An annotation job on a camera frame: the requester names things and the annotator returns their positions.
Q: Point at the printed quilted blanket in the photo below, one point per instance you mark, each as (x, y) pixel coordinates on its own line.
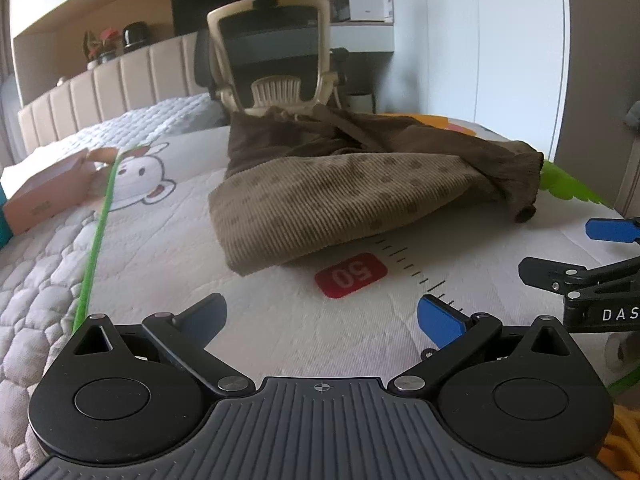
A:
(175, 240)

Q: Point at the black round speaker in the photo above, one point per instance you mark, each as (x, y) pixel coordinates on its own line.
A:
(135, 37)

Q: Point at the beige mesh office chair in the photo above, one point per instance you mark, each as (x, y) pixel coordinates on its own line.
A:
(270, 45)

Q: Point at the red leafed potted plant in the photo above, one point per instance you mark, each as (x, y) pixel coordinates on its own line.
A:
(102, 42)

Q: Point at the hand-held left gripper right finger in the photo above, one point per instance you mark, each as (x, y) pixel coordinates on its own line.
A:
(442, 317)

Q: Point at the yellow cloth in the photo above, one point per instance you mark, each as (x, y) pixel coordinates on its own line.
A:
(625, 440)

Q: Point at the white quilted mattress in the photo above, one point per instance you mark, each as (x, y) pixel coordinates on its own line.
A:
(150, 120)

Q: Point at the pink cardboard box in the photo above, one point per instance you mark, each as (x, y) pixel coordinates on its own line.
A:
(55, 190)

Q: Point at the beige padded headboard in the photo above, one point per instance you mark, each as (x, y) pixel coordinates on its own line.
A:
(120, 85)

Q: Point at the white trash can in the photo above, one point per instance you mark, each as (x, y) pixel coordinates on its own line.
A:
(361, 102)

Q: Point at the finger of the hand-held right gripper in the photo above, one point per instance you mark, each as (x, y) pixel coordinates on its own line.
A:
(550, 272)
(612, 230)

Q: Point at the white wardrobe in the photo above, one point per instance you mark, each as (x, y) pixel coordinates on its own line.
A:
(475, 35)

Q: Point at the white desk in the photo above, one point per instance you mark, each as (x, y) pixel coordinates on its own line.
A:
(365, 37)

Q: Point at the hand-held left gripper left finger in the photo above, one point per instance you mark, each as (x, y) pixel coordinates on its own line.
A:
(205, 312)

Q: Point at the black monitor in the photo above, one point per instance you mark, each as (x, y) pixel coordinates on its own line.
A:
(195, 5)

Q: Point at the teal object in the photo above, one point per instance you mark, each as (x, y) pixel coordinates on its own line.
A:
(5, 220)

